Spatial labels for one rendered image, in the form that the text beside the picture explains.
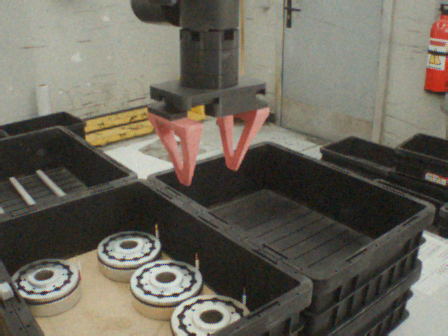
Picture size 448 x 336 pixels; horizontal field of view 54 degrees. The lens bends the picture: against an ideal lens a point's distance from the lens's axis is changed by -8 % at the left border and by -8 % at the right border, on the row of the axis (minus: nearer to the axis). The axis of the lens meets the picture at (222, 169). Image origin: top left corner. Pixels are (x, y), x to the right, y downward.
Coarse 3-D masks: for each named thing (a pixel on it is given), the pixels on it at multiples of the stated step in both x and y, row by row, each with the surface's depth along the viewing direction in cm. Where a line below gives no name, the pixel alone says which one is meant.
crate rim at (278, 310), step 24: (96, 192) 75; (24, 216) 67; (192, 216) 68; (240, 240) 62; (0, 264) 55; (264, 264) 57; (312, 288) 52; (24, 312) 47; (264, 312) 48; (288, 312) 50
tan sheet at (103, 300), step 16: (80, 256) 75; (96, 256) 75; (96, 272) 71; (96, 288) 67; (112, 288) 68; (128, 288) 68; (208, 288) 68; (80, 304) 64; (96, 304) 64; (112, 304) 64; (128, 304) 64; (48, 320) 60; (64, 320) 60; (80, 320) 60; (96, 320) 61; (112, 320) 61; (128, 320) 61; (144, 320) 61; (160, 320) 61
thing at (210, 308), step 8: (208, 304) 59; (200, 312) 57; (208, 312) 58; (216, 312) 58; (224, 312) 57; (192, 320) 56; (200, 320) 56; (224, 320) 56; (200, 328) 55; (208, 328) 55; (216, 328) 55
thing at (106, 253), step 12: (108, 240) 74; (144, 240) 74; (156, 240) 74; (108, 252) 71; (144, 252) 71; (156, 252) 71; (108, 264) 69; (120, 264) 68; (132, 264) 68; (144, 264) 69
